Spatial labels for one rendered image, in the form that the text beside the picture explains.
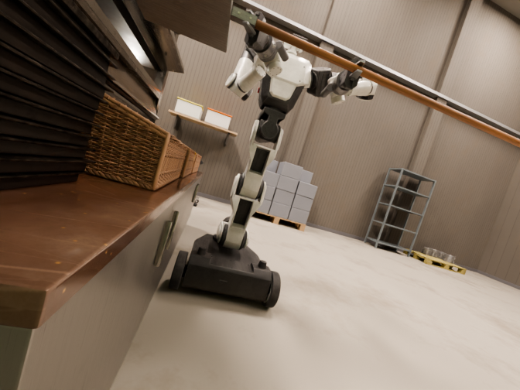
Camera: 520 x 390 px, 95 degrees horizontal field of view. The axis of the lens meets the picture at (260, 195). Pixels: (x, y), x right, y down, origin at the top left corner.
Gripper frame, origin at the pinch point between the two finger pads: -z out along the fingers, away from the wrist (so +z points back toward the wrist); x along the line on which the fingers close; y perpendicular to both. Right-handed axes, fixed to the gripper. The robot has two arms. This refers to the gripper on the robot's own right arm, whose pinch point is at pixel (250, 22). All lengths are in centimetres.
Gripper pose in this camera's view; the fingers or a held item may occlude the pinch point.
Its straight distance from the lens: 105.2
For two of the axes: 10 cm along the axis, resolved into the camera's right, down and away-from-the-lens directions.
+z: 3.9, 0.5, 9.2
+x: 3.0, -9.5, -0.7
